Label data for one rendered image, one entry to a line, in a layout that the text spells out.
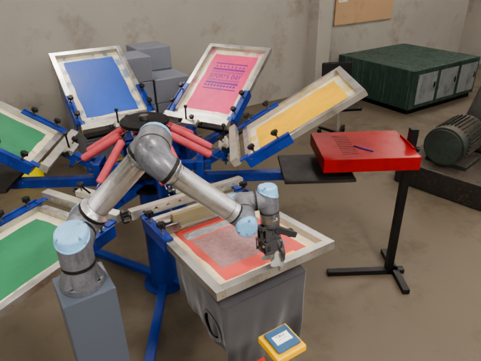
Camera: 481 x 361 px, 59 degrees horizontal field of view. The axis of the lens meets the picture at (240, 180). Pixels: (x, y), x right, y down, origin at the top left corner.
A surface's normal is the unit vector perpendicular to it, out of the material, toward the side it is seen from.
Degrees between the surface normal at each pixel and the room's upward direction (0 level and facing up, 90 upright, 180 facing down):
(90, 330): 90
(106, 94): 32
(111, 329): 90
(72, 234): 8
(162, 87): 90
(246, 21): 90
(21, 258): 0
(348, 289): 0
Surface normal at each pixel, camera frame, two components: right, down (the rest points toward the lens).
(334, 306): -0.02, -0.88
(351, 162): 0.04, 0.47
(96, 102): 0.26, -0.55
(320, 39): 0.55, 0.38
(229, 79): -0.26, -0.53
